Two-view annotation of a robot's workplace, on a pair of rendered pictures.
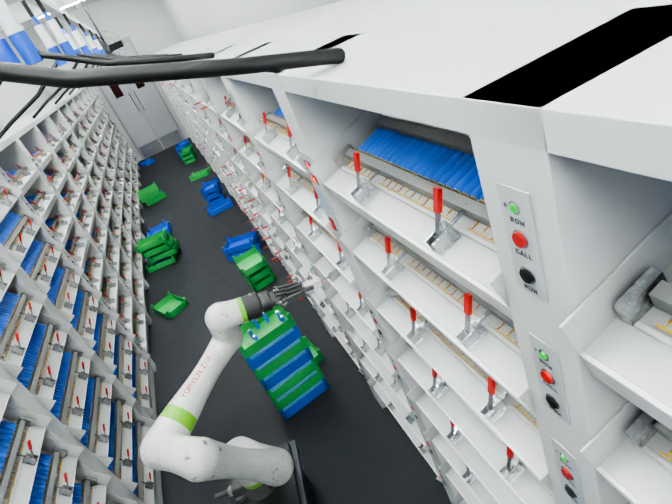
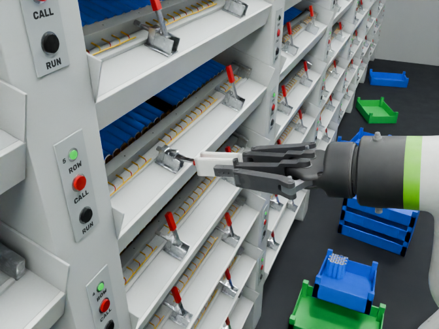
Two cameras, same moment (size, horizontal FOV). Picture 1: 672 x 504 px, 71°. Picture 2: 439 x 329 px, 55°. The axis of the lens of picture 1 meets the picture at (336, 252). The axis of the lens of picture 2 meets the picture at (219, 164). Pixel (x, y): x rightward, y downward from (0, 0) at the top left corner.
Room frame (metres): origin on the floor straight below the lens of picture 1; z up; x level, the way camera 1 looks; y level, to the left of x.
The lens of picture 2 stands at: (1.94, 0.45, 1.29)
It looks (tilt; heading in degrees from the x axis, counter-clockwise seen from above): 31 degrees down; 215
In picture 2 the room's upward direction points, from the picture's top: straight up
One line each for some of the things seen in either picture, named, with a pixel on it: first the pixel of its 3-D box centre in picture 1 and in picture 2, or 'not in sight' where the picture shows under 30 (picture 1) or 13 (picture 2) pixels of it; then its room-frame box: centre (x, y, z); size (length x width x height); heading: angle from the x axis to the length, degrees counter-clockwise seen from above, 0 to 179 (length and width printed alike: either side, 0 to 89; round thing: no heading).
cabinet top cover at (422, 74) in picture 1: (273, 60); not in sight; (1.40, -0.06, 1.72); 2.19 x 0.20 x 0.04; 11
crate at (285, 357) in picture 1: (273, 349); not in sight; (2.02, 0.51, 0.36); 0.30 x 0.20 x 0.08; 110
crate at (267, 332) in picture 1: (260, 327); not in sight; (2.02, 0.51, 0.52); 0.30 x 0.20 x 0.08; 110
